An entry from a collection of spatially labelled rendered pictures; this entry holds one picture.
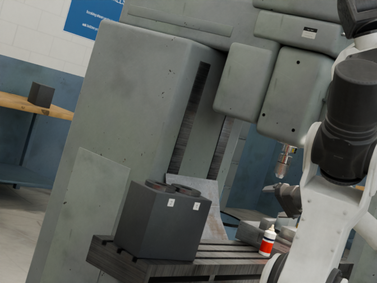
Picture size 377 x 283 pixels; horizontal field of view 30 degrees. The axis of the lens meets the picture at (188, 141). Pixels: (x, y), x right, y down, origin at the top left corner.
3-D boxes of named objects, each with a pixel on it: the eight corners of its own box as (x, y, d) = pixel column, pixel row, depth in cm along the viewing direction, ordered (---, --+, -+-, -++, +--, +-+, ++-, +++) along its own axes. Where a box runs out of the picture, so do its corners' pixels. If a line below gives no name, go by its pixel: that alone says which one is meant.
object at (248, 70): (286, 132, 260) (308, 65, 258) (250, 123, 241) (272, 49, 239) (247, 120, 272) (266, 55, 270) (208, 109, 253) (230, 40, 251)
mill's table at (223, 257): (348, 282, 283) (354, 263, 282) (140, 293, 187) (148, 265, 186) (300, 260, 297) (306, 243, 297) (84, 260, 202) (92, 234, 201)
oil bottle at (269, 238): (271, 256, 246) (280, 227, 245) (265, 256, 243) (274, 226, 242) (262, 252, 249) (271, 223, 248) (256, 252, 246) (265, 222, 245)
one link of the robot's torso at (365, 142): (372, 144, 152) (387, 120, 161) (313, 127, 158) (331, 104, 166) (362, 192, 160) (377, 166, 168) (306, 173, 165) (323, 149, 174)
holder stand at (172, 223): (194, 261, 205) (214, 196, 204) (137, 258, 190) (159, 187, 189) (168, 247, 214) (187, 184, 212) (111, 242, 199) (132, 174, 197)
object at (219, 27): (303, 74, 257) (320, 22, 256) (270, 61, 240) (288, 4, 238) (151, 37, 308) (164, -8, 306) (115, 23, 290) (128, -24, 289)
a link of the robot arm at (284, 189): (302, 207, 228) (330, 205, 218) (286, 226, 222) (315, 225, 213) (283, 176, 224) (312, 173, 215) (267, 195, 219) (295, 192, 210)
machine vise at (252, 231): (334, 273, 251) (343, 243, 250) (315, 274, 239) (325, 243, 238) (254, 238, 272) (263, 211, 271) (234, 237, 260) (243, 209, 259)
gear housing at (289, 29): (364, 69, 243) (373, 41, 242) (332, 53, 224) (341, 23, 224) (285, 51, 264) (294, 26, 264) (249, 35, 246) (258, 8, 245)
